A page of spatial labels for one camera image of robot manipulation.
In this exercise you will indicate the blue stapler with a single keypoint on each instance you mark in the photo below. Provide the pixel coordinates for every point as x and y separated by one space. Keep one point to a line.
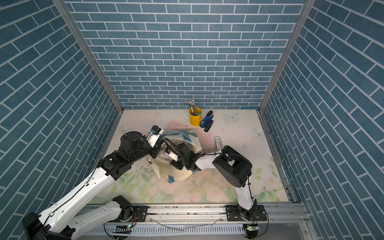
206 119

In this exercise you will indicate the black stapler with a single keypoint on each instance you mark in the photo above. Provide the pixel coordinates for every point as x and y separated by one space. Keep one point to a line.
208 125

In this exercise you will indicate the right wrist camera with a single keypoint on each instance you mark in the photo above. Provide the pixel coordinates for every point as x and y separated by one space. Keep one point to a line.
170 155

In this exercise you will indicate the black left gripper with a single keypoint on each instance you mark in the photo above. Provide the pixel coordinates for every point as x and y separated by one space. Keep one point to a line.
156 148

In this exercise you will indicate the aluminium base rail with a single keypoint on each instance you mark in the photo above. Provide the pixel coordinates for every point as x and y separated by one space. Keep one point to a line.
220 221

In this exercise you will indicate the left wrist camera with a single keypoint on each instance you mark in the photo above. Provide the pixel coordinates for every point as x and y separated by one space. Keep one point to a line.
154 135

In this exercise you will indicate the clear compass set case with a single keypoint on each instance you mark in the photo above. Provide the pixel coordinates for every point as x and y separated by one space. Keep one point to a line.
218 143

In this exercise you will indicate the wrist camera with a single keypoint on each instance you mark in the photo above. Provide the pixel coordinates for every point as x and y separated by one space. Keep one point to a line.
154 135
170 155

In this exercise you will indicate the cream canvas tote bag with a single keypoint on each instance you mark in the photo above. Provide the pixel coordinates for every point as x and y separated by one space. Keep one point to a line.
163 167

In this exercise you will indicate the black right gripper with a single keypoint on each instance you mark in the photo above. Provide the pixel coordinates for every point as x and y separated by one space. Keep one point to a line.
176 165

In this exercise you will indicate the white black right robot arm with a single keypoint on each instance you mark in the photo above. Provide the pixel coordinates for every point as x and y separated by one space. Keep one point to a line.
236 170

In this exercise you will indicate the yellow pencil cup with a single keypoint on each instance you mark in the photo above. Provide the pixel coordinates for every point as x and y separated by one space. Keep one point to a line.
195 120

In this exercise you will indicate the pencils in cup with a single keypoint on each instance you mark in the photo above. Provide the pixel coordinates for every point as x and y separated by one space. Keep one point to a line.
193 107

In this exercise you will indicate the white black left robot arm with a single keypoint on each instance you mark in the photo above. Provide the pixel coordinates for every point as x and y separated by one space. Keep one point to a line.
61 221

